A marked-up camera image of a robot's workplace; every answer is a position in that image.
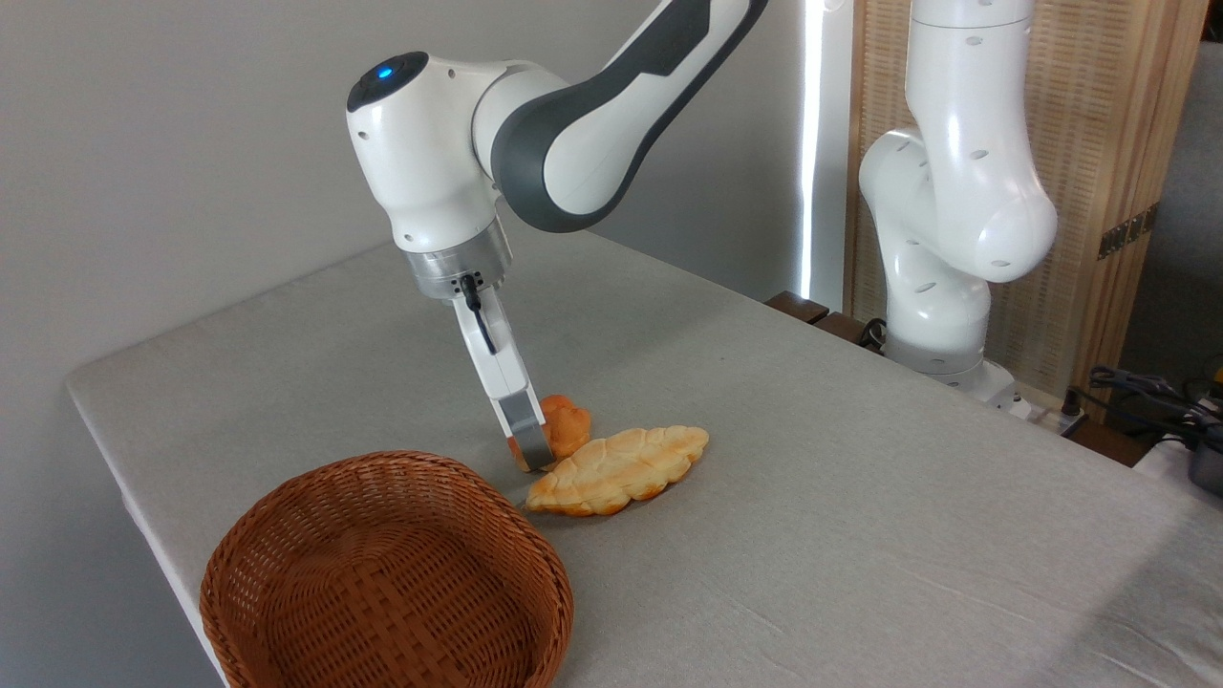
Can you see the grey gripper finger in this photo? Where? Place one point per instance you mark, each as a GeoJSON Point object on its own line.
{"type": "Point", "coordinates": [527, 432]}

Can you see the long pale braided bread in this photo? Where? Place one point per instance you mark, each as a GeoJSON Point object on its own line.
{"type": "Point", "coordinates": [616, 468]}

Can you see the black metal screen hinge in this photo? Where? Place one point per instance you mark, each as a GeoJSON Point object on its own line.
{"type": "Point", "coordinates": [1127, 231]}

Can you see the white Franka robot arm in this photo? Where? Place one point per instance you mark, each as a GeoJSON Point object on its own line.
{"type": "Point", "coordinates": [955, 191]}

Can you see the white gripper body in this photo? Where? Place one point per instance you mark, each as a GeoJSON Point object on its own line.
{"type": "Point", "coordinates": [499, 358]}

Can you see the brown wicker basket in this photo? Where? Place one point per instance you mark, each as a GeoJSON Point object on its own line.
{"type": "Point", "coordinates": [382, 583]}

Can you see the small orange bread roll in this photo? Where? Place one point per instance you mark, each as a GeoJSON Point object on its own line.
{"type": "Point", "coordinates": [571, 430]}

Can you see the dark wooden block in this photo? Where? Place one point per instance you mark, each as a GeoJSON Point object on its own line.
{"type": "Point", "coordinates": [798, 307]}
{"type": "Point", "coordinates": [846, 330]}

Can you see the white power strip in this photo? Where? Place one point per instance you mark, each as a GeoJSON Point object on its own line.
{"type": "Point", "coordinates": [1051, 416]}

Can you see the grey tablecloth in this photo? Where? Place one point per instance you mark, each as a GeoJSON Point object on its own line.
{"type": "Point", "coordinates": [812, 497]}

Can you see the white vertical frame strip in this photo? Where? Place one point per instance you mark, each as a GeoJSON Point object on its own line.
{"type": "Point", "coordinates": [824, 143]}

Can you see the wooden slatted folding screen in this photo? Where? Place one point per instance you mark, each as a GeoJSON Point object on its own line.
{"type": "Point", "coordinates": [1099, 124]}

